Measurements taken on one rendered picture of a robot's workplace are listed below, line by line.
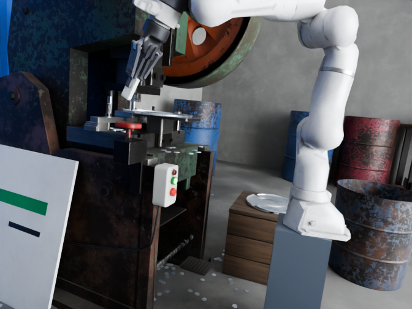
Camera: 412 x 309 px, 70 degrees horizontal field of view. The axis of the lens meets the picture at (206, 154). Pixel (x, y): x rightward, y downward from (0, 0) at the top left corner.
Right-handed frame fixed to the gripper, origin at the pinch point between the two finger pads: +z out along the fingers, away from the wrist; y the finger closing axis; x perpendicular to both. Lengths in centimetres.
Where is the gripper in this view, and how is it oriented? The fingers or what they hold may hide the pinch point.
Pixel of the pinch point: (130, 87)
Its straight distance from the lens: 94.8
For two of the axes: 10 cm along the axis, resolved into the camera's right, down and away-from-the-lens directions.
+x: -7.8, -5.6, 2.8
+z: -4.8, 8.2, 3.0
